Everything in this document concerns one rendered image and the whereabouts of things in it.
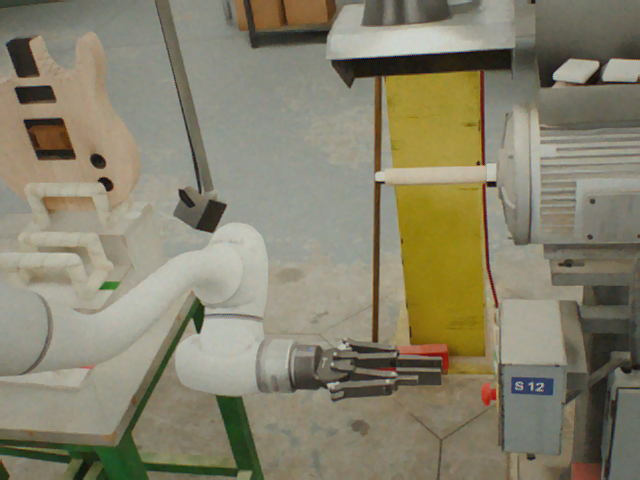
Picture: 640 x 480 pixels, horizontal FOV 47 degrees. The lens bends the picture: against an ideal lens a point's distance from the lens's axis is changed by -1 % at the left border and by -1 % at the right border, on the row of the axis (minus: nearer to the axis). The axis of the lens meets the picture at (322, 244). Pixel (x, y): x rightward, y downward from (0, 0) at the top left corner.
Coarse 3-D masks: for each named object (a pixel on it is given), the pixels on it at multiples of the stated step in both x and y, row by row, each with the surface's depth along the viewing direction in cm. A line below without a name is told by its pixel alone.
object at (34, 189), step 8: (32, 184) 165; (40, 184) 165; (48, 184) 164; (56, 184) 163; (64, 184) 163; (72, 184) 162; (80, 184) 162; (88, 184) 161; (96, 184) 161; (32, 192) 165; (40, 192) 164; (48, 192) 164; (56, 192) 163; (64, 192) 163; (72, 192) 162; (80, 192) 162; (88, 192) 161
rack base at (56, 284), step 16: (48, 272) 169; (64, 272) 168; (112, 272) 165; (128, 272) 165; (32, 288) 164; (48, 288) 164; (64, 288) 163; (128, 288) 165; (64, 304) 157; (80, 304) 157; (96, 304) 156; (112, 304) 159
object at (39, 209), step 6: (30, 198) 166; (36, 198) 166; (42, 198) 168; (30, 204) 167; (36, 204) 167; (42, 204) 168; (36, 210) 168; (42, 210) 168; (36, 216) 168; (42, 216) 169; (48, 216) 170; (42, 222) 169; (48, 222) 170; (42, 228) 170
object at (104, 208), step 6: (96, 192) 161; (102, 192) 161; (96, 198) 162; (102, 198) 162; (96, 204) 163; (102, 204) 162; (108, 204) 164; (102, 210) 163; (108, 210) 164; (102, 216) 164; (102, 222) 165; (108, 228) 166
